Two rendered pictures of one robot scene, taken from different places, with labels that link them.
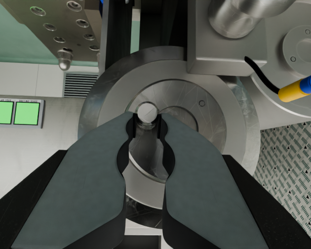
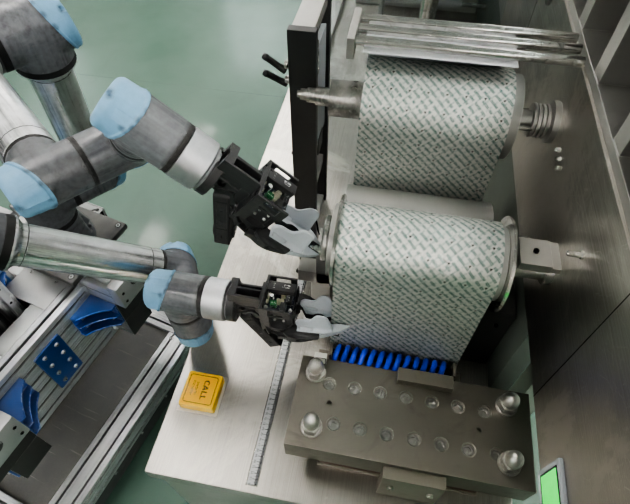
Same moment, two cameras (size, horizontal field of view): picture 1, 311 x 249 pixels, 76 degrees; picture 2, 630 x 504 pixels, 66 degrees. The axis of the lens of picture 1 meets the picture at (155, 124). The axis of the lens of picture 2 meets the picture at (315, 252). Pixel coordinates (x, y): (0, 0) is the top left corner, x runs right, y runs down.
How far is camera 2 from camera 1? 78 cm
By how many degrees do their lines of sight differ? 88
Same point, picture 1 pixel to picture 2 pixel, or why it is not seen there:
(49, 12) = (414, 427)
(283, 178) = (423, 153)
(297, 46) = not seen: hidden behind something
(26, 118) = (553, 490)
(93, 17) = (408, 375)
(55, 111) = (548, 446)
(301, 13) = not seen: hidden behind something
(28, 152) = (586, 466)
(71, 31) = (448, 423)
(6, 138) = not seen: outside the picture
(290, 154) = (412, 166)
